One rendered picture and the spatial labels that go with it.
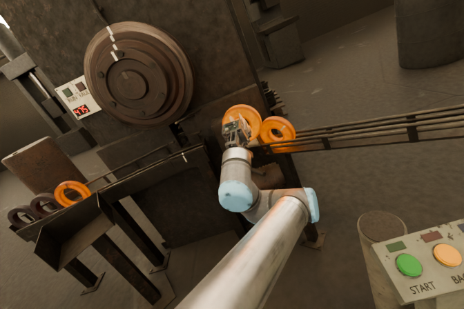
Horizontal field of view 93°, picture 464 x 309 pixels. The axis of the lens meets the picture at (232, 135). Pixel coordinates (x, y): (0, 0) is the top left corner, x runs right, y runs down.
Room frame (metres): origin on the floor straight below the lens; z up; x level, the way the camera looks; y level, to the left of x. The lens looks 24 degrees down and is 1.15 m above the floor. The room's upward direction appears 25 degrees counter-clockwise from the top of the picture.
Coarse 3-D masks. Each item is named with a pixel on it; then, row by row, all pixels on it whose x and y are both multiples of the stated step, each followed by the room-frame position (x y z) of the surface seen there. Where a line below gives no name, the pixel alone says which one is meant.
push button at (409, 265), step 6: (402, 258) 0.27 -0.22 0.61; (408, 258) 0.26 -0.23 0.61; (414, 258) 0.26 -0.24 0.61; (402, 264) 0.26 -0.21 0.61; (408, 264) 0.26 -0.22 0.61; (414, 264) 0.25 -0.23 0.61; (402, 270) 0.25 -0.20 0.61; (408, 270) 0.25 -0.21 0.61; (414, 270) 0.24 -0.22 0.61; (420, 270) 0.24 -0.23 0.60; (414, 276) 0.24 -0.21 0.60
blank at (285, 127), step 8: (264, 120) 0.86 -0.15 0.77; (272, 120) 0.82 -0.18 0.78; (280, 120) 0.80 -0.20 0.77; (264, 128) 0.85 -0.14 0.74; (272, 128) 0.83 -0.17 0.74; (280, 128) 0.80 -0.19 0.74; (288, 128) 0.78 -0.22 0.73; (264, 136) 0.86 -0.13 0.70; (272, 136) 0.86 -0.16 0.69; (288, 136) 0.79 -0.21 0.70; (280, 144) 0.82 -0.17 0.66
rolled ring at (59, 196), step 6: (60, 186) 1.17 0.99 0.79; (66, 186) 1.17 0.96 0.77; (72, 186) 1.17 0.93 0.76; (78, 186) 1.16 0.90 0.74; (84, 186) 1.18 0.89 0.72; (60, 192) 1.18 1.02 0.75; (84, 192) 1.16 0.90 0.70; (60, 198) 1.18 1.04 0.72; (66, 198) 1.21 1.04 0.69; (84, 198) 1.17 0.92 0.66; (66, 204) 1.18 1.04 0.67
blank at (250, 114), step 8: (240, 104) 0.81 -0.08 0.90; (232, 112) 0.79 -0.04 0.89; (240, 112) 0.78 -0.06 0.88; (248, 112) 0.78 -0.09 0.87; (256, 112) 0.77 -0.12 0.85; (224, 120) 0.81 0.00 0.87; (248, 120) 0.78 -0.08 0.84; (256, 120) 0.77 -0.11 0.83; (256, 128) 0.77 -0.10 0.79; (256, 136) 0.77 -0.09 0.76
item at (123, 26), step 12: (120, 24) 1.04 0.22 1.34; (132, 24) 1.03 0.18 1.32; (144, 24) 1.02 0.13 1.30; (96, 36) 1.05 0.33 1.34; (108, 36) 1.05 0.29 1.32; (156, 36) 1.02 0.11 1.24; (168, 36) 1.02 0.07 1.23; (180, 48) 1.01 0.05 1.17; (84, 60) 1.07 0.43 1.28; (180, 60) 1.01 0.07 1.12; (84, 72) 1.07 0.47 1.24; (192, 84) 1.01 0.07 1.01; (96, 96) 1.08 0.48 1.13; (180, 108) 1.03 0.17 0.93; (120, 120) 1.07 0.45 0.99; (168, 120) 1.04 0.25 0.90
